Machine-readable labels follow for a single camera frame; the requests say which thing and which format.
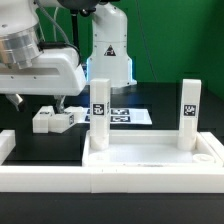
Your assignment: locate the white cable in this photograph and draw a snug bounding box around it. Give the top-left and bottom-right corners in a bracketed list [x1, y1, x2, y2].
[52, 6, 61, 44]

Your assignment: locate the white desk top tray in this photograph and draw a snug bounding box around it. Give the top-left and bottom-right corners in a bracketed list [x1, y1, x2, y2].
[82, 130, 224, 167]

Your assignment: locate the fiducial marker sheet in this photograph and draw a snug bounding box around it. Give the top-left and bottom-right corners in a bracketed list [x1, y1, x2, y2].
[83, 107, 153, 126]

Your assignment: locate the grey braided camera cable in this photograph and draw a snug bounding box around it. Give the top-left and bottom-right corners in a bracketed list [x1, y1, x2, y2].
[34, 0, 73, 46]

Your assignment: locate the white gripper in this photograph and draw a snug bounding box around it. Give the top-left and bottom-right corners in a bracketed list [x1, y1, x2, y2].
[0, 48, 86, 113]

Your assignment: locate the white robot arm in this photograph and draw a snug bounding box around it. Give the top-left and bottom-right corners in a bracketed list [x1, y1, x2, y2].
[0, 0, 136, 110]

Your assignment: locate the white U-shaped fence wall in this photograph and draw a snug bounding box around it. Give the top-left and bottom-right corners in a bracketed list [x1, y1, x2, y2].
[0, 130, 224, 193]

